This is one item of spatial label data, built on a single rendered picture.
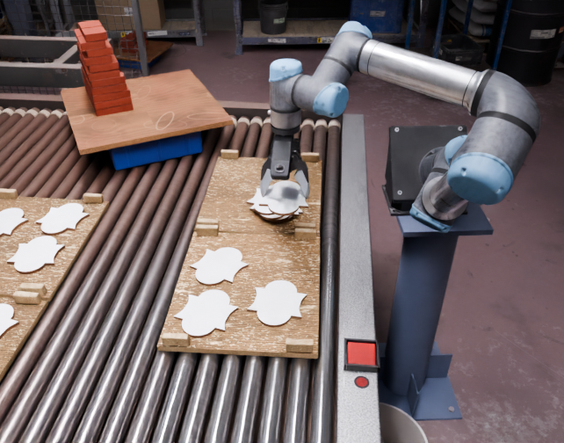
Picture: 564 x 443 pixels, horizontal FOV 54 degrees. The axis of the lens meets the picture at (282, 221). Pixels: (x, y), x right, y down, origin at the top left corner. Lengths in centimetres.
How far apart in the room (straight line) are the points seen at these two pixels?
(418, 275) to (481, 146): 85
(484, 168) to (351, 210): 65
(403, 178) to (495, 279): 134
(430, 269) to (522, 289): 114
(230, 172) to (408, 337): 87
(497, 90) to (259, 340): 71
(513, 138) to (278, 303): 62
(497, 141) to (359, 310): 51
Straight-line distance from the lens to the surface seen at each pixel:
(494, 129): 111
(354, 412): 116
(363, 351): 123
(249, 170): 180
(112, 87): 197
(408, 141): 174
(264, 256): 144
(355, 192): 173
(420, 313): 199
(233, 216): 158
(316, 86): 124
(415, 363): 219
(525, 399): 248
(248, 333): 125
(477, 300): 281
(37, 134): 225
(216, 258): 143
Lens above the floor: 186
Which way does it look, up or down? 36 degrees down
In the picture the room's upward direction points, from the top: straight up
